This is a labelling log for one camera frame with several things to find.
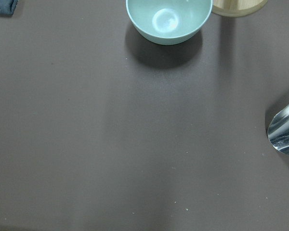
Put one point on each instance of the dark blue-grey cloth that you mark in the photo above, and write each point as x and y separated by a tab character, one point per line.
7	7

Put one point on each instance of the stainless steel scoop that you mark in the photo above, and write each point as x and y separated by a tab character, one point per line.
278	131

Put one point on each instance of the mint green bowl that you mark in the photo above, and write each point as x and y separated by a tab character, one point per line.
168	22

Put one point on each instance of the round wooden container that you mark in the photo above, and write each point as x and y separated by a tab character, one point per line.
237	8

